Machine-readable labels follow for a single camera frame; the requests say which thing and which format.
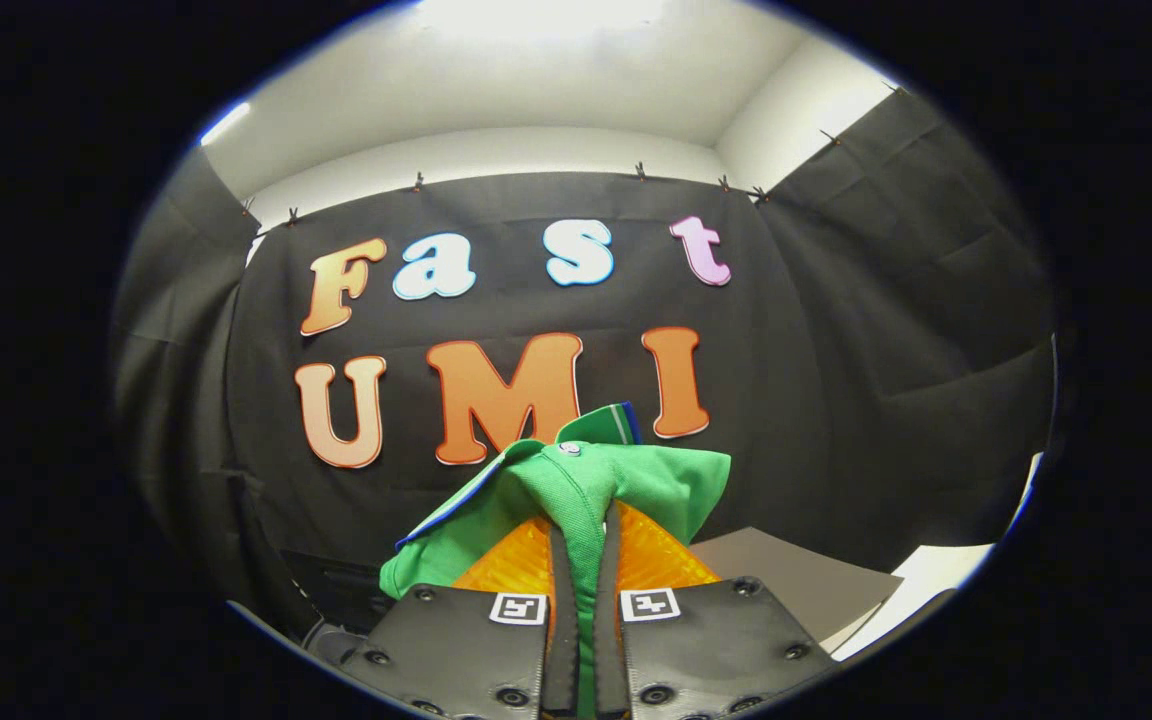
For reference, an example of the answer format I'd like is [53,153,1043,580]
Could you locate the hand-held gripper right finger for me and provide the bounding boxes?
[593,500,839,720]

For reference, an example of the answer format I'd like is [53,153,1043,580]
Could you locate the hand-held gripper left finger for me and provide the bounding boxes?
[336,515,583,720]

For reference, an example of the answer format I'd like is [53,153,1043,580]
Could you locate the green polo shirt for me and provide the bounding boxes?
[379,402,733,720]

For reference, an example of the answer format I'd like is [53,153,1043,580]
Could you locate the black backdrop cloth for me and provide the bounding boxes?
[111,85,1057,646]

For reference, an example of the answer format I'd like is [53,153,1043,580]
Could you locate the row of black clips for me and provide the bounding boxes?
[239,85,912,226]

